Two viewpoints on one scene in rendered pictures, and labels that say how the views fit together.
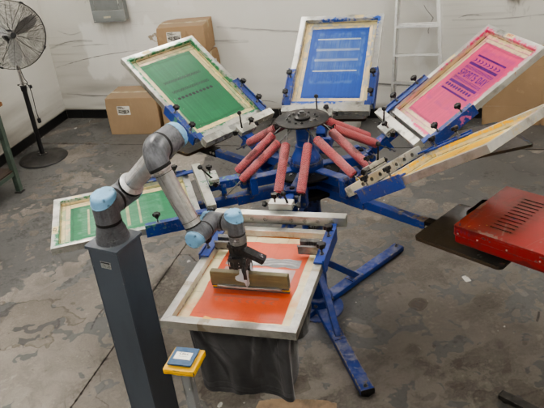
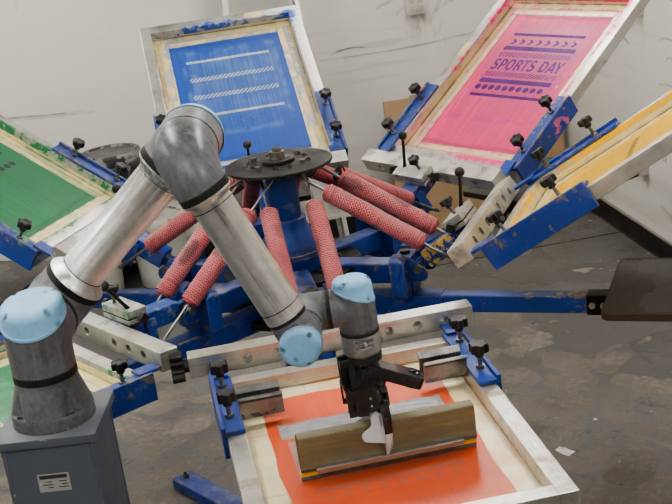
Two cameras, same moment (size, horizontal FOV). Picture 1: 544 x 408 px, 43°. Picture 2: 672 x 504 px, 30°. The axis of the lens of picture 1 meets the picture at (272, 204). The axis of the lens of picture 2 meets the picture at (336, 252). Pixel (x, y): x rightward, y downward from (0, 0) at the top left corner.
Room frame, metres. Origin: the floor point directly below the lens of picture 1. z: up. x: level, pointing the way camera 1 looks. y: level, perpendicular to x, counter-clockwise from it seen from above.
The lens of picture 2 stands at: (0.56, 1.20, 2.15)
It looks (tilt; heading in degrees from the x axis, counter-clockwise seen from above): 18 degrees down; 333
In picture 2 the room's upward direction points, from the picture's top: 8 degrees counter-clockwise
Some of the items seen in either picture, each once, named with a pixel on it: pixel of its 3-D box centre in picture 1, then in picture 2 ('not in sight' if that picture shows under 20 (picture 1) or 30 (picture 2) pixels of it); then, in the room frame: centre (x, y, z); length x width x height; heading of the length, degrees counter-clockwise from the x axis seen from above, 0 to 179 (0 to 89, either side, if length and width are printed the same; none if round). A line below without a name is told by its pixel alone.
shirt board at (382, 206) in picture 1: (402, 214); (530, 298); (3.09, -0.67, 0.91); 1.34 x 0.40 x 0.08; 41
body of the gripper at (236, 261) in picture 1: (239, 254); (363, 381); (2.52, 0.17, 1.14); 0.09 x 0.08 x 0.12; 71
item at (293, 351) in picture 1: (300, 328); not in sight; (2.48, -0.06, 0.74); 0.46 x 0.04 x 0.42; 161
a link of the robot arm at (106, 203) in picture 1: (105, 205); (37, 331); (2.69, 0.72, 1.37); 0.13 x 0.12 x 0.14; 150
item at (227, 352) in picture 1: (241, 359); not in sight; (2.33, 0.21, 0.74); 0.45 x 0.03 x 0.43; 71
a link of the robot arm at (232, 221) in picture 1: (234, 222); (353, 304); (2.52, 0.17, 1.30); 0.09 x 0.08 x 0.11; 60
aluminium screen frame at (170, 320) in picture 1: (254, 275); (374, 436); (2.60, 0.12, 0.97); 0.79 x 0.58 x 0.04; 161
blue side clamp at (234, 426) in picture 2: (214, 243); (227, 412); (2.92, 0.30, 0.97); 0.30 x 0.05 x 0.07; 161
